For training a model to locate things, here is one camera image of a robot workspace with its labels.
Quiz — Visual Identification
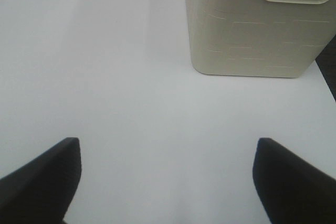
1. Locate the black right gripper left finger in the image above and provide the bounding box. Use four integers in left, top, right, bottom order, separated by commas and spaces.
1, 137, 81, 223

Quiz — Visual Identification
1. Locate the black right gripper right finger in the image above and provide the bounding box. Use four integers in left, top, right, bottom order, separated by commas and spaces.
253, 138, 335, 223

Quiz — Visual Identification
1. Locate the beige plastic storage bin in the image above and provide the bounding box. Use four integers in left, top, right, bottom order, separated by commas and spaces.
185, 0, 335, 78

